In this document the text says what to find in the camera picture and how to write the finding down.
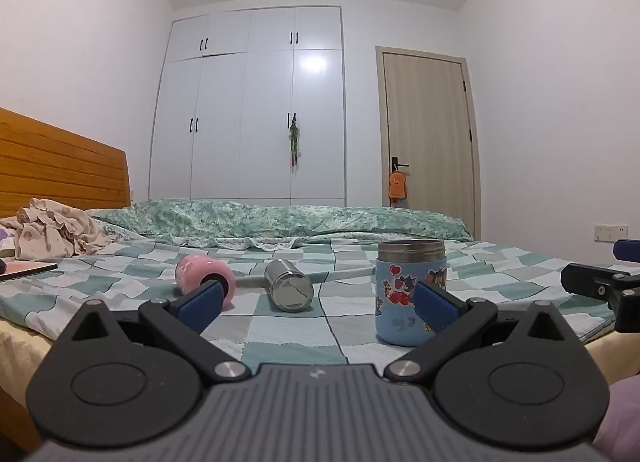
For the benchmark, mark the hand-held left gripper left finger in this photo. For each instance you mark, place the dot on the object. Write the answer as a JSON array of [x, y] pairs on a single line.
[[202, 304]]

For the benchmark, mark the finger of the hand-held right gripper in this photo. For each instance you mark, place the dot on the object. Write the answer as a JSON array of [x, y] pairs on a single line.
[[600, 282], [629, 250]]

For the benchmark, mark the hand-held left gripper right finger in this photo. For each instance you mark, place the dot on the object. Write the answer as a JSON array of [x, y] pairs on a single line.
[[435, 309]]

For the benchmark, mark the pink cup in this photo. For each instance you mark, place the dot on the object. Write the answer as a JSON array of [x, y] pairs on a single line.
[[192, 272]]

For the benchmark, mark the blue cartoon cup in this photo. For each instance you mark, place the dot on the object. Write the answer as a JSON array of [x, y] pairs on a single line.
[[400, 267]]

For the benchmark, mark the stainless steel cup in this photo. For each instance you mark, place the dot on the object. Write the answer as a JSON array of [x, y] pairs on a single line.
[[287, 287]]

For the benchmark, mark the green checkered blanket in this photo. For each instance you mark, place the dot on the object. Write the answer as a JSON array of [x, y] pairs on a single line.
[[310, 332]]

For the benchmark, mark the green floral quilt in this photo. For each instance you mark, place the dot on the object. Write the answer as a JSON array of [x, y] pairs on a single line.
[[280, 219]]

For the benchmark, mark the orange hanging toy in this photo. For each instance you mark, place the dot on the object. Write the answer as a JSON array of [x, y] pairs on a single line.
[[397, 188]]

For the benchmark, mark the pink cloth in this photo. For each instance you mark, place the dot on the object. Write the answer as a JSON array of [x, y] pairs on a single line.
[[622, 417]]

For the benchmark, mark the beige wooden door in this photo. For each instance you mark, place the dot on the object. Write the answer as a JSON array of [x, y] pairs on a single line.
[[427, 141]]

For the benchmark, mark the beige dotted clothing pile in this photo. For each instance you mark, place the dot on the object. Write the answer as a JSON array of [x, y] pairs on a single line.
[[50, 232]]

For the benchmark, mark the pink tablet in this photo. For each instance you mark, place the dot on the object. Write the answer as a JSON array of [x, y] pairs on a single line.
[[25, 270]]

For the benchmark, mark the green hanging ornament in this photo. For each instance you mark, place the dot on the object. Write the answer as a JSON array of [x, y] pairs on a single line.
[[293, 139]]

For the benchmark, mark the white wardrobe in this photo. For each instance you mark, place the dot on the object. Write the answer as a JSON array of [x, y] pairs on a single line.
[[250, 116]]

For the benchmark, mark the wooden headboard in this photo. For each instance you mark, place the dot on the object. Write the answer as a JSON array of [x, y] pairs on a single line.
[[60, 166]]

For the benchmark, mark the purple cloth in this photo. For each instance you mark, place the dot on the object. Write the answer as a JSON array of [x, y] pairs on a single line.
[[6, 239]]

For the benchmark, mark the white wall socket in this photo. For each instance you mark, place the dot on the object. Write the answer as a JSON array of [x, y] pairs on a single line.
[[611, 233]]

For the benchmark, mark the wooden bed frame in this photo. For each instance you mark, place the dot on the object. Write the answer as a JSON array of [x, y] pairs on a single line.
[[17, 417]]

